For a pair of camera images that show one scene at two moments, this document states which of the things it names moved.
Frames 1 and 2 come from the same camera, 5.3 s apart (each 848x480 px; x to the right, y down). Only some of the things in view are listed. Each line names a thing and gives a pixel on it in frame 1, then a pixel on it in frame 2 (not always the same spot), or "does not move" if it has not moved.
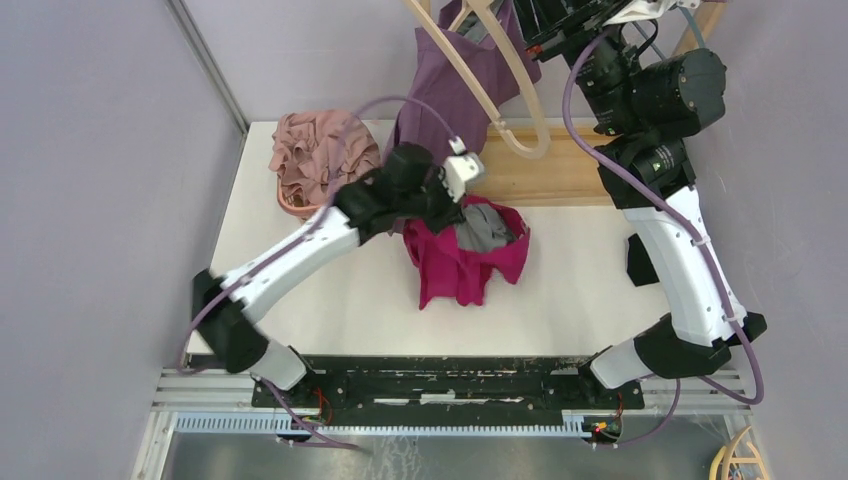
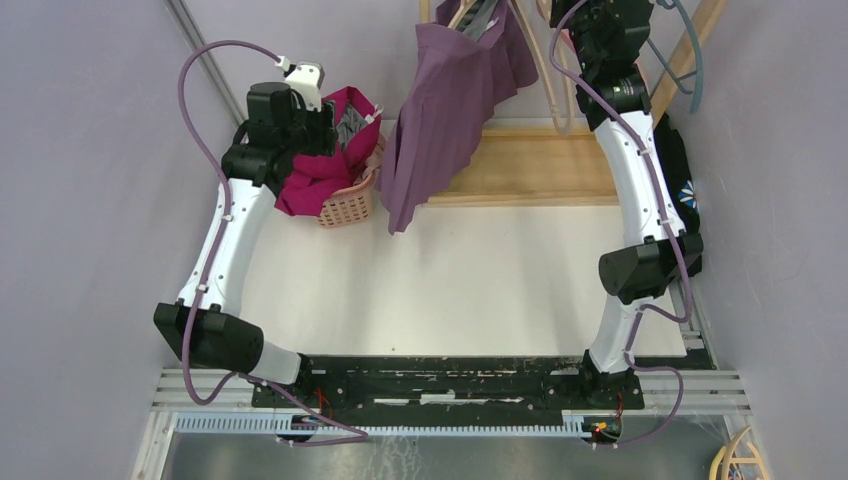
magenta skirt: x=457 y=262 -> x=316 y=181
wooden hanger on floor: x=724 y=458 does not move
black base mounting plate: x=446 y=385 does not move
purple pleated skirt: x=438 y=106 does not move
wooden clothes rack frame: x=562 y=175 does not move
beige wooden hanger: x=538 y=148 -> x=566 y=126
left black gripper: x=452 y=211 -> x=325 y=124
